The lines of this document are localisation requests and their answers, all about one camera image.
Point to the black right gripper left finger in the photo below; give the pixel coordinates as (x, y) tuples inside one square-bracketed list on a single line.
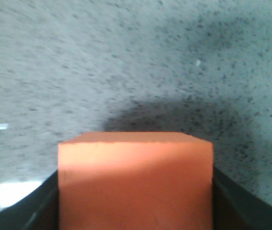
[(37, 211)]

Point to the orange foam cube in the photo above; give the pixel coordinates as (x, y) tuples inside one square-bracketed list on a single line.
[(135, 181)]

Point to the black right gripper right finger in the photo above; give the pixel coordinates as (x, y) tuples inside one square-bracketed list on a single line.
[(234, 208)]

